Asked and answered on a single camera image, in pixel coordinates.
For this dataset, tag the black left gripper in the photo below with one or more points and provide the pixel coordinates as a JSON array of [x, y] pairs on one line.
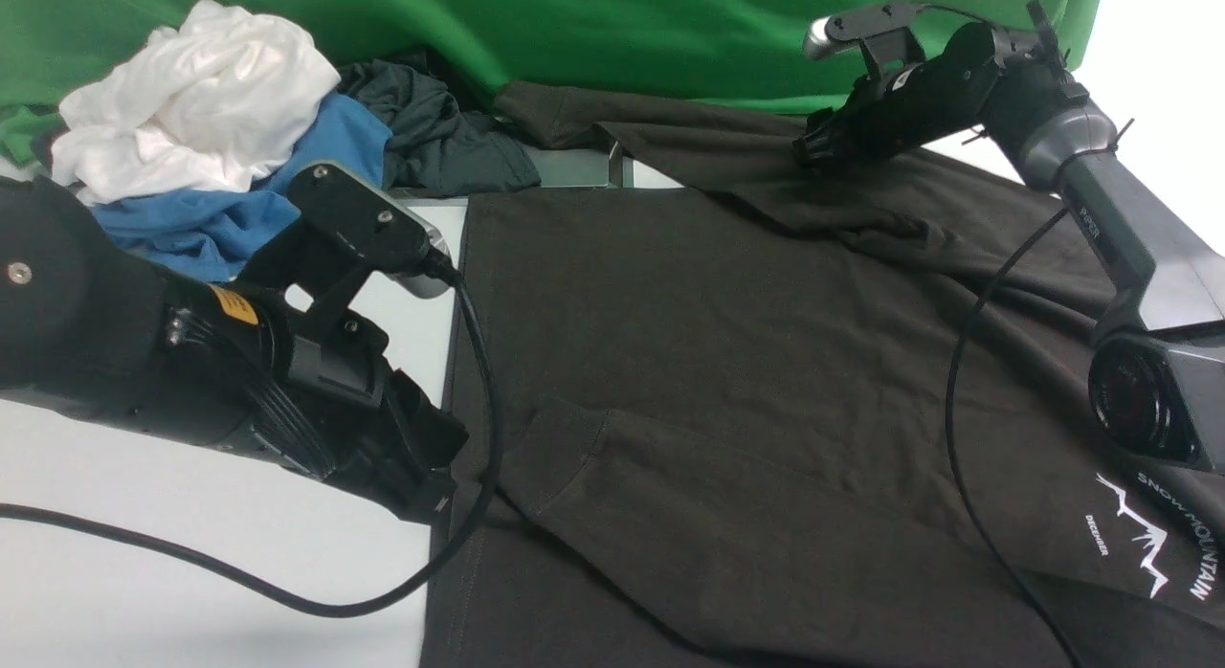
[[236, 369]]

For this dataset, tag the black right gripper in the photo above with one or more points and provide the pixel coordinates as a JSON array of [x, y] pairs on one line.
[[906, 100]]

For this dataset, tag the dark gray long-sleeved shirt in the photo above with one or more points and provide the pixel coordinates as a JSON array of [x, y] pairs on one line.
[[724, 420]]

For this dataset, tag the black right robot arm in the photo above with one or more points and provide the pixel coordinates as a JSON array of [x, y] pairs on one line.
[[1156, 379]]

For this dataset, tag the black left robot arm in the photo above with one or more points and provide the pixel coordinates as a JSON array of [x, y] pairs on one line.
[[63, 301]]

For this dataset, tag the green backdrop cloth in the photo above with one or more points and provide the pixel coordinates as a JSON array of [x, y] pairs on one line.
[[739, 53]]

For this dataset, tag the blue crumpled garment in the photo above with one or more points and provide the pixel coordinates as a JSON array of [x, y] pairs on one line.
[[212, 235]]

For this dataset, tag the dark gray crumpled garment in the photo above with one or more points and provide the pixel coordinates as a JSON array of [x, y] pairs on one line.
[[440, 143]]

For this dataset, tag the white crumpled garment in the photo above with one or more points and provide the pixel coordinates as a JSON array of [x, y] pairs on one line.
[[214, 105]]

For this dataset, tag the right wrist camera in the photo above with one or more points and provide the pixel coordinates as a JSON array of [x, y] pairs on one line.
[[882, 33]]

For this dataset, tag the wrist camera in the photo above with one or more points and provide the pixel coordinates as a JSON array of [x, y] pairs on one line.
[[882, 33], [367, 229]]

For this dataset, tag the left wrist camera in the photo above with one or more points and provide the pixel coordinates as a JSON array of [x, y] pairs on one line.
[[367, 229]]

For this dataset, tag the gray table cable hatch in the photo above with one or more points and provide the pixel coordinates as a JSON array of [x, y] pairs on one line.
[[583, 168]]

